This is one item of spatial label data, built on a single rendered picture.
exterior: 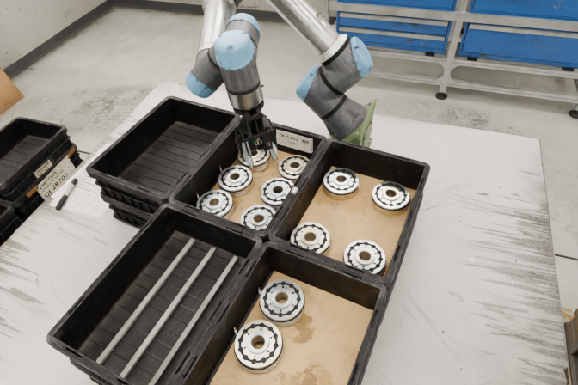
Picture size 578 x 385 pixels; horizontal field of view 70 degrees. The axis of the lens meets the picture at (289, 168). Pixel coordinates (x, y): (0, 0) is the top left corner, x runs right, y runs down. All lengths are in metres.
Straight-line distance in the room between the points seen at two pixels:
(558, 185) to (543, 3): 1.01
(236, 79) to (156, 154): 0.65
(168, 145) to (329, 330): 0.82
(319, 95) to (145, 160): 0.60
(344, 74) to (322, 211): 0.43
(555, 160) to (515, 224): 1.44
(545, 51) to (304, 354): 2.43
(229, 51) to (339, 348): 0.66
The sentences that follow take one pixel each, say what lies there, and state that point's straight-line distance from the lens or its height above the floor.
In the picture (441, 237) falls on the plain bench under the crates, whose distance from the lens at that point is 1.32.
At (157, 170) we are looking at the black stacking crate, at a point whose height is 0.83.
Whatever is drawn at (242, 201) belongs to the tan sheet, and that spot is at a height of 0.83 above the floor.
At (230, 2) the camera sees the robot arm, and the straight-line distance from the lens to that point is 1.27.
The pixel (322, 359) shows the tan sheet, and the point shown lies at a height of 0.83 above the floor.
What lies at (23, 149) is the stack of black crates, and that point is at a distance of 2.33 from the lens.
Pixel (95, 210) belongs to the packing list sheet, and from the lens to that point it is 1.52.
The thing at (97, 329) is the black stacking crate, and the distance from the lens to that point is 1.11.
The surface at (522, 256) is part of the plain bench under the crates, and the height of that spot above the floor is 0.70.
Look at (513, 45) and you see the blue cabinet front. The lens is 2.93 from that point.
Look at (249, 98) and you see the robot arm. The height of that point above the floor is 1.23.
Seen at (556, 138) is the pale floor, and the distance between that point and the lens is 2.99.
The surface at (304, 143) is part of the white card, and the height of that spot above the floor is 0.89.
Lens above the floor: 1.73
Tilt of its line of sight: 45 degrees down
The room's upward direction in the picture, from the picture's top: 5 degrees counter-clockwise
